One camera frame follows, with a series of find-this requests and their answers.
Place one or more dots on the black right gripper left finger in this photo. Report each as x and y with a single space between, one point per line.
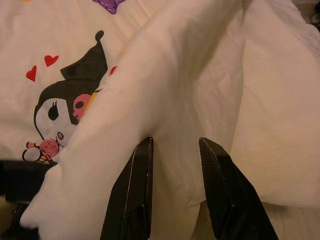
132 200

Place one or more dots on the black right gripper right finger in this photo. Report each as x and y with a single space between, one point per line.
230 200

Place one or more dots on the cream cartoon print blanket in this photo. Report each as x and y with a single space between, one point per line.
175 75

